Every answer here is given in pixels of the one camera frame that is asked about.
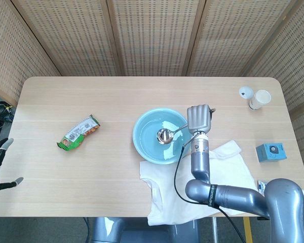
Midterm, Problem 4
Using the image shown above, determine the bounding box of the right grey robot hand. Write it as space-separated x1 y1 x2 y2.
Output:
186 103 216 134

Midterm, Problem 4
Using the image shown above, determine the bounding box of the metal ladle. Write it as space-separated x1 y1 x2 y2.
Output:
156 123 189 145

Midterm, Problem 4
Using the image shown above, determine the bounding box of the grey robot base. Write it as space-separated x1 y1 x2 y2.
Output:
91 217 201 243

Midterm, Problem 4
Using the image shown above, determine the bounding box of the light blue bowl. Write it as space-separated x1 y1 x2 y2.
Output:
132 107 193 165

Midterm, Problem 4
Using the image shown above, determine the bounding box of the white cloth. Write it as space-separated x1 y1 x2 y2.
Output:
139 139 259 226

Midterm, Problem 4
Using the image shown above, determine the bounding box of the white plastic cup lid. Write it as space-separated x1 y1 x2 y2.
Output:
239 86 254 100

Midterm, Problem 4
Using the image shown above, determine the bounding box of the white paper cup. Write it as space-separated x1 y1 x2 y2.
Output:
248 89 272 111

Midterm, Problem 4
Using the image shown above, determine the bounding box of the small blue box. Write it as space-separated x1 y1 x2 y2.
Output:
255 143 287 163

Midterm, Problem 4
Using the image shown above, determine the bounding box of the green snack bag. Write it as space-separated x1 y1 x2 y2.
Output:
56 114 101 152

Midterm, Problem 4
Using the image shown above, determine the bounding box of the black cables and equipment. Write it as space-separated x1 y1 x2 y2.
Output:
0 93 14 135

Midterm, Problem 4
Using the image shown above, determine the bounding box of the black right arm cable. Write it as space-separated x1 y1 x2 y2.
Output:
173 136 247 243

